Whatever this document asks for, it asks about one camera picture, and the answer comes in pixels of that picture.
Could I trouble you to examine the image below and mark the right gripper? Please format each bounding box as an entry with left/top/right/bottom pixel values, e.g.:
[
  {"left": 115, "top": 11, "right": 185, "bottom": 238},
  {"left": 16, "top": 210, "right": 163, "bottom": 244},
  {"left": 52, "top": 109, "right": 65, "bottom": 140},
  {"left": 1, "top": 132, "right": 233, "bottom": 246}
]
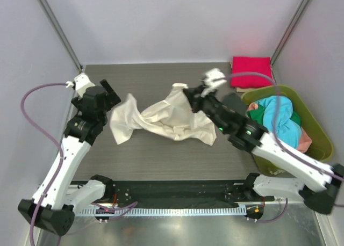
[{"left": 183, "top": 84, "right": 226, "bottom": 132}]

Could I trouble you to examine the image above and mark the cream white t shirt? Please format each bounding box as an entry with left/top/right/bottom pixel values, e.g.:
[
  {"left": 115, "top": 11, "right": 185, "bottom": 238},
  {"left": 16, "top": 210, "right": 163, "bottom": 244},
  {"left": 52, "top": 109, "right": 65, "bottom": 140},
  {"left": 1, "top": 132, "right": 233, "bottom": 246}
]
[{"left": 109, "top": 83, "right": 217, "bottom": 146}]

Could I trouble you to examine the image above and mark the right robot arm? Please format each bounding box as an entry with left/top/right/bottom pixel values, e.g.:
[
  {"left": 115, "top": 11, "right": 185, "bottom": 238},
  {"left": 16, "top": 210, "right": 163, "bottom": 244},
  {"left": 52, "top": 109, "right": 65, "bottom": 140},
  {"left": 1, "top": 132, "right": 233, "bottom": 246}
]
[{"left": 182, "top": 85, "right": 343, "bottom": 215}]

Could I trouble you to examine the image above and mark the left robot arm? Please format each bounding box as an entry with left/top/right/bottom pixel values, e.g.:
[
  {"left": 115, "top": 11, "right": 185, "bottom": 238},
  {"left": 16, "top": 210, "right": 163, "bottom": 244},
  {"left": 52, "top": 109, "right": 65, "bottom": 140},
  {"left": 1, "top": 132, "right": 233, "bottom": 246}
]
[{"left": 18, "top": 76, "right": 121, "bottom": 236}]

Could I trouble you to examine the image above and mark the green t shirt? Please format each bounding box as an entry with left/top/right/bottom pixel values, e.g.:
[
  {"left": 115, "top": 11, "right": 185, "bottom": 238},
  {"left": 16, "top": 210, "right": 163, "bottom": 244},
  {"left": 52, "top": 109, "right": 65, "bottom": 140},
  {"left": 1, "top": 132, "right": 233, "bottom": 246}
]
[{"left": 247, "top": 104, "right": 302, "bottom": 126}]

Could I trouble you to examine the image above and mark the folded red t shirt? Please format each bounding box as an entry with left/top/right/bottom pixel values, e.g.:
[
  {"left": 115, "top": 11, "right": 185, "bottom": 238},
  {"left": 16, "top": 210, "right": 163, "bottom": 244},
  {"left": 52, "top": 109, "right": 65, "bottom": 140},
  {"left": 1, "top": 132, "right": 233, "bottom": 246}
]
[{"left": 230, "top": 56, "right": 272, "bottom": 89}]

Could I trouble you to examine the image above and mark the light blue t shirt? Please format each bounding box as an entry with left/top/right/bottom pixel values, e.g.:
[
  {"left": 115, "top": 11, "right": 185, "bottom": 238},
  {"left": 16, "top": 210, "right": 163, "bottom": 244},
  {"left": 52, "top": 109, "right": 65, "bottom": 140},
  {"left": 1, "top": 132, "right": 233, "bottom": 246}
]
[{"left": 256, "top": 96, "right": 302, "bottom": 149}]

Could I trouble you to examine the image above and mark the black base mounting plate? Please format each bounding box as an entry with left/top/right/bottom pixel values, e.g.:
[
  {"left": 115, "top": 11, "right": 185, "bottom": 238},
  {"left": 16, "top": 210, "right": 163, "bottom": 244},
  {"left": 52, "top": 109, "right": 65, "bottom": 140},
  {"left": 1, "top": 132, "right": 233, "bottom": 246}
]
[{"left": 96, "top": 179, "right": 275, "bottom": 208}]

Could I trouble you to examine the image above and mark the pink t shirt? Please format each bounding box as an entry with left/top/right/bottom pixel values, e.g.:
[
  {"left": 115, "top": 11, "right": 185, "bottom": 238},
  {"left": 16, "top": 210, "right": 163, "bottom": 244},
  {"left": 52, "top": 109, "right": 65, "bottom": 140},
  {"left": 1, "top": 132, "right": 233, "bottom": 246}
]
[{"left": 248, "top": 102, "right": 312, "bottom": 153}]

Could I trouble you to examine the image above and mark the olive green plastic basket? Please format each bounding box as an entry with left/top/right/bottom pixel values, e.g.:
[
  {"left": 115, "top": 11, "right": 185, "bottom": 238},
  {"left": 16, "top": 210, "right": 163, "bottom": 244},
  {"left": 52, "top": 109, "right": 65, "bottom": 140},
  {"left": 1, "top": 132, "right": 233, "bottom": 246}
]
[{"left": 241, "top": 85, "right": 333, "bottom": 177}]

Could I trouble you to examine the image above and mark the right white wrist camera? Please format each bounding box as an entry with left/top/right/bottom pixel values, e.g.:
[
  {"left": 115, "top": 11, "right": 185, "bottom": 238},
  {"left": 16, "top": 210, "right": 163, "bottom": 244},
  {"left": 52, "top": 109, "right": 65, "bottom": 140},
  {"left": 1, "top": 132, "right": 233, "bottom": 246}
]
[{"left": 200, "top": 68, "right": 227, "bottom": 97}]

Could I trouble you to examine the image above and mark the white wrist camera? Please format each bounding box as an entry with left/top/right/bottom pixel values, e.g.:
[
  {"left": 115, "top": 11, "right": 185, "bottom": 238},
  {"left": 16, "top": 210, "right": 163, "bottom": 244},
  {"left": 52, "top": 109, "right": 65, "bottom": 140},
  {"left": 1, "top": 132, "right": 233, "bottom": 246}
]
[
  {"left": 200, "top": 68, "right": 227, "bottom": 97},
  {"left": 66, "top": 73, "right": 95, "bottom": 98}
]

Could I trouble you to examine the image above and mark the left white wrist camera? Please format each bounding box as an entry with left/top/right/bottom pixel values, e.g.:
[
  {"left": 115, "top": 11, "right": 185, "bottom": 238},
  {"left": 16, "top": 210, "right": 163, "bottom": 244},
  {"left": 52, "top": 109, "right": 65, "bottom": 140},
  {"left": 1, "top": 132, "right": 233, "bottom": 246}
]
[{"left": 66, "top": 73, "right": 95, "bottom": 98}]

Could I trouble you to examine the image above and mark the aluminium rail profile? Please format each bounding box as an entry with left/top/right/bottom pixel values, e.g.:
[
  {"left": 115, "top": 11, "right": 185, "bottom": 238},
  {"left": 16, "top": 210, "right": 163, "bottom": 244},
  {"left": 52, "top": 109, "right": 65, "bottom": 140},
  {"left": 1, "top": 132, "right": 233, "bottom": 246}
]
[{"left": 37, "top": 184, "right": 327, "bottom": 204}]

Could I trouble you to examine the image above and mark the left aluminium frame post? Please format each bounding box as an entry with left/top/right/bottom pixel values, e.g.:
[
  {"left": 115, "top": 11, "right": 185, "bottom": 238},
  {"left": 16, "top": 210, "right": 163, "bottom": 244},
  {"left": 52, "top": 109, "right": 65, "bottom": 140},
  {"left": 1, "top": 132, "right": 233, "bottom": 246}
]
[{"left": 37, "top": 0, "right": 83, "bottom": 72}]

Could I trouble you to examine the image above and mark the aluminium frame post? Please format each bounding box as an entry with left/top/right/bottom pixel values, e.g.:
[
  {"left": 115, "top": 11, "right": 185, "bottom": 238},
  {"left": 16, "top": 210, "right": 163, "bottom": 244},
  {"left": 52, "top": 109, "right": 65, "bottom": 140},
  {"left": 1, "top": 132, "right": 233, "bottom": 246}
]
[
  {"left": 37, "top": 0, "right": 83, "bottom": 72},
  {"left": 270, "top": 0, "right": 319, "bottom": 67}
]

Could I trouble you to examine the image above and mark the white slotted cable duct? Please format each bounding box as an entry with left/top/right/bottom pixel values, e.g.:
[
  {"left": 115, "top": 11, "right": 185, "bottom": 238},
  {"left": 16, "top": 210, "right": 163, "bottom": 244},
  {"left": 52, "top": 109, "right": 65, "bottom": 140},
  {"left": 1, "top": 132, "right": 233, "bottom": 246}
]
[{"left": 77, "top": 205, "right": 247, "bottom": 217}]

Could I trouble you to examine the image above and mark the right aluminium frame post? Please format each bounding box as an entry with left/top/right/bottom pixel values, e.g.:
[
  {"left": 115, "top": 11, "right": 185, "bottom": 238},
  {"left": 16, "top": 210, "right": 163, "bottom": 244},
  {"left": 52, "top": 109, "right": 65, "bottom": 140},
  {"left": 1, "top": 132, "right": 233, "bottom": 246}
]
[{"left": 270, "top": 0, "right": 319, "bottom": 67}]

